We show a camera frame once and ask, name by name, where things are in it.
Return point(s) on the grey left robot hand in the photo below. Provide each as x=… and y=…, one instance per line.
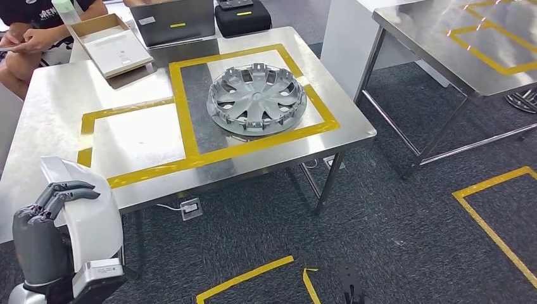
x=37, y=247

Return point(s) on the white curved plastic part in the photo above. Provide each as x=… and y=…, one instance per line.
x=96, y=226

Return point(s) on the stainless steel workbench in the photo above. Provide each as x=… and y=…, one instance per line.
x=54, y=105

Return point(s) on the yellow tape rectangle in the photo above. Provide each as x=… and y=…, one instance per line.
x=86, y=121
x=184, y=117

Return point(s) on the metal floor socket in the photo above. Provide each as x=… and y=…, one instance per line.
x=329, y=161
x=191, y=208

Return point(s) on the mobile phone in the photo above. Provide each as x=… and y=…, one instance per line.
x=7, y=48

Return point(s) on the yellow floor tape square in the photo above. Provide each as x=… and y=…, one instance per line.
x=459, y=195
x=243, y=278

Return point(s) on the cardboard box with white board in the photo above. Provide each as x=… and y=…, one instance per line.
x=113, y=50

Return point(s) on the person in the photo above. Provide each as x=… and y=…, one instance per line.
x=25, y=12

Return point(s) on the grey wheel hubcap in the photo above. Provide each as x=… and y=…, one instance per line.
x=256, y=98

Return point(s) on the dark grey laptop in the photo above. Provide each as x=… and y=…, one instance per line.
x=176, y=16

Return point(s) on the black carry case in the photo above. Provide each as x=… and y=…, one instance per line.
x=243, y=23

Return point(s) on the white cabinet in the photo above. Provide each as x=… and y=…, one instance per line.
x=344, y=42

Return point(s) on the stainless steel table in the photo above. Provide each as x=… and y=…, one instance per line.
x=419, y=33

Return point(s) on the chrome barrier post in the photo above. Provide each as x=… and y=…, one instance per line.
x=524, y=100

